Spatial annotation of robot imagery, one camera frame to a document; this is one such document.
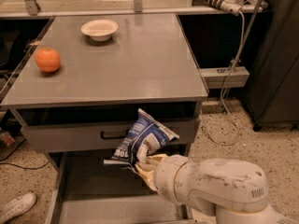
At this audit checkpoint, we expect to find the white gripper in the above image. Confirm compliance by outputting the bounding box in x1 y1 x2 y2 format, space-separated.
136 154 189 200

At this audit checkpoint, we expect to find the blue chip bag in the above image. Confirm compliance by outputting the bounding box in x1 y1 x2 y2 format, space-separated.
104 108 179 165

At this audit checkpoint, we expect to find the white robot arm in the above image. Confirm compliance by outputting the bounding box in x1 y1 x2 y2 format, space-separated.
135 154 298 224

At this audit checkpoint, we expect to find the open grey middle drawer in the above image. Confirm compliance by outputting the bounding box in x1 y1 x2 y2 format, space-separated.
45 149 194 224

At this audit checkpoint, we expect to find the grey top drawer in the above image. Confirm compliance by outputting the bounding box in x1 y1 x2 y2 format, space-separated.
20 117 201 154

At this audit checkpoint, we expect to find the grey drawer cabinet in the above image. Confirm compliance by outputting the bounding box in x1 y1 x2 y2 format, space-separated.
0 12 209 224

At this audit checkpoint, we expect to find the white shoe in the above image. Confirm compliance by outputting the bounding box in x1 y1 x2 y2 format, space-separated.
0 192 36 224

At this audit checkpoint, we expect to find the white paper bowl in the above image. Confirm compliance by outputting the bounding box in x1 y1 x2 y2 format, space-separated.
81 20 119 42

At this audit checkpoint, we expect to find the orange fruit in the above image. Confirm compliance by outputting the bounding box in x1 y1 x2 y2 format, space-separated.
35 48 61 73

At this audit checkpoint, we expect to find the white power strip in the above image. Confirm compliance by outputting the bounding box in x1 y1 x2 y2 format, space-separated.
199 0 242 16

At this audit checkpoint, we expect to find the grey back shelf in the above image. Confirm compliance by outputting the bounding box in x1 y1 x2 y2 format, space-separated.
0 0 269 19

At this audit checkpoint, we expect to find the black drawer handle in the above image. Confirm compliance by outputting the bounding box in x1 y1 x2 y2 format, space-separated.
100 131 127 140

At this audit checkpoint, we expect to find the black floor cable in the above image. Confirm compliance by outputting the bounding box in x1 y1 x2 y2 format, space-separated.
0 138 50 171

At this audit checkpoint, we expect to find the white cable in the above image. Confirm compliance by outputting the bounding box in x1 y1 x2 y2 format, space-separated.
199 10 246 147

